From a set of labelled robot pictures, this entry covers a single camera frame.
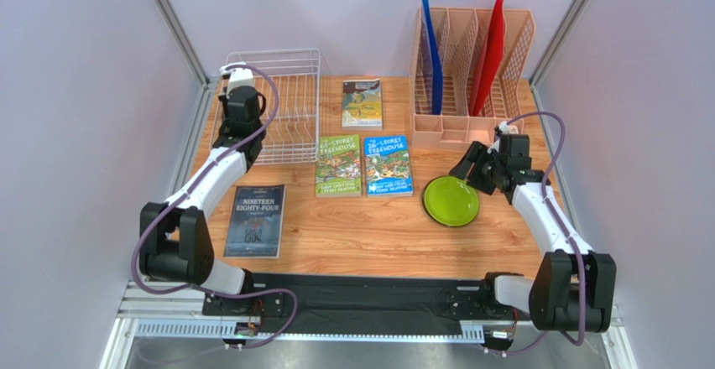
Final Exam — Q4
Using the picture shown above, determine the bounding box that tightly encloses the blue folder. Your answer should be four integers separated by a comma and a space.
420, 0, 443, 115

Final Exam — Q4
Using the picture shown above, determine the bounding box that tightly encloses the green 65-storey treehouse book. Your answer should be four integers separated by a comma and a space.
315, 134, 362, 197

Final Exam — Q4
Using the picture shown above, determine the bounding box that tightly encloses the pink plastic file organizer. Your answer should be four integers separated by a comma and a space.
409, 7, 535, 152

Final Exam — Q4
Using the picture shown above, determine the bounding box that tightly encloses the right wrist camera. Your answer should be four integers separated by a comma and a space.
495, 122, 519, 138

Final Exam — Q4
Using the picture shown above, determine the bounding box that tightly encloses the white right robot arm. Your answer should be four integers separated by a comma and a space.
449, 134, 617, 333

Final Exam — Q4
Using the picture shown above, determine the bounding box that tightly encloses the small yellow cover book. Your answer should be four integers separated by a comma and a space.
341, 79, 384, 130

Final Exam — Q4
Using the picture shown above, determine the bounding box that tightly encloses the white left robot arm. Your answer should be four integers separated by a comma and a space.
131, 86, 267, 297

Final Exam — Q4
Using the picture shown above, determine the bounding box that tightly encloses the black base mat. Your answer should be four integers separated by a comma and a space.
148, 270, 535, 336

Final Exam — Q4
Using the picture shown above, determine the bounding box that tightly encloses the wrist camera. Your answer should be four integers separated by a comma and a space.
495, 122, 519, 138
219, 62, 254, 96

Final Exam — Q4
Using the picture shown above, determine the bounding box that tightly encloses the white wire dish rack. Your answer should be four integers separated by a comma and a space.
209, 48, 321, 165

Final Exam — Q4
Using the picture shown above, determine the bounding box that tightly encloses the blue 26-storey treehouse book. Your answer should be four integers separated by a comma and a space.
363, 135, 414, 197

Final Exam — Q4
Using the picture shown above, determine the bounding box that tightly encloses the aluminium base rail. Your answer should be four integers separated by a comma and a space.
116, 280, 624, 343

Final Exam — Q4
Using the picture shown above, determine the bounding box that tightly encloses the red folder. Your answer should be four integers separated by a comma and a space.
469, 0, 506, 117

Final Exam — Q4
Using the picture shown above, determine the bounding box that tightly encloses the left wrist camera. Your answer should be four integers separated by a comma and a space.
219, 62, 254, 96

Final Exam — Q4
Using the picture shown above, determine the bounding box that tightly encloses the green plate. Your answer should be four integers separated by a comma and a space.
421, 175, 480, 227

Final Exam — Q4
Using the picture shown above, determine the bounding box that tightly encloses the nineteen eighty-four book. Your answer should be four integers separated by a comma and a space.
223, 184, 285, 259

